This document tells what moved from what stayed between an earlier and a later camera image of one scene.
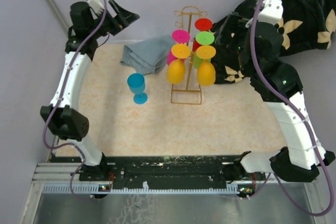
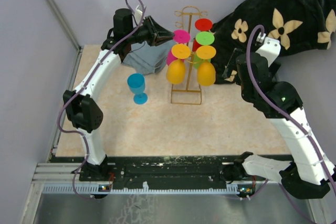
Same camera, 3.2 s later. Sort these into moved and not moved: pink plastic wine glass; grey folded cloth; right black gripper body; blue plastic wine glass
Moved: right black gripper body
Not moved: grey folded cloth; blue plastic wine glass; pink plastic wine glass
